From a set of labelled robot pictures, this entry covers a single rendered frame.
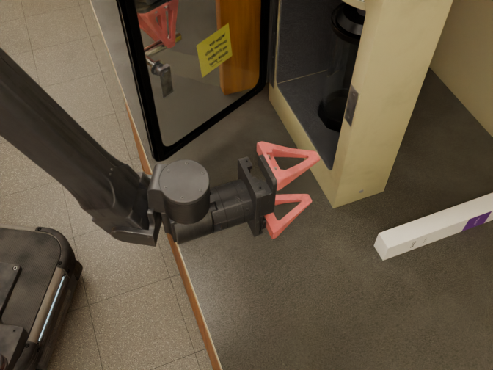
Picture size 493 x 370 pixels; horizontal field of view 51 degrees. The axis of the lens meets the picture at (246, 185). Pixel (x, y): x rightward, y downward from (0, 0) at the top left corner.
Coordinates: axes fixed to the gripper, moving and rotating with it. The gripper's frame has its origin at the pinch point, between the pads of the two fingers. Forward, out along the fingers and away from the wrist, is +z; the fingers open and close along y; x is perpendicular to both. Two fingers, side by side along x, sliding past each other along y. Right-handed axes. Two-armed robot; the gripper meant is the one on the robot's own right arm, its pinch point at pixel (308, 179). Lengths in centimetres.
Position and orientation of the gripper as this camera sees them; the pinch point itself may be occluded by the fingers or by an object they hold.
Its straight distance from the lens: 71.2
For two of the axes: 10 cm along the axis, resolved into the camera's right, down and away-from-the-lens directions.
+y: 0.1, -5.9, -8.1
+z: 9.3, -2.9, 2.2
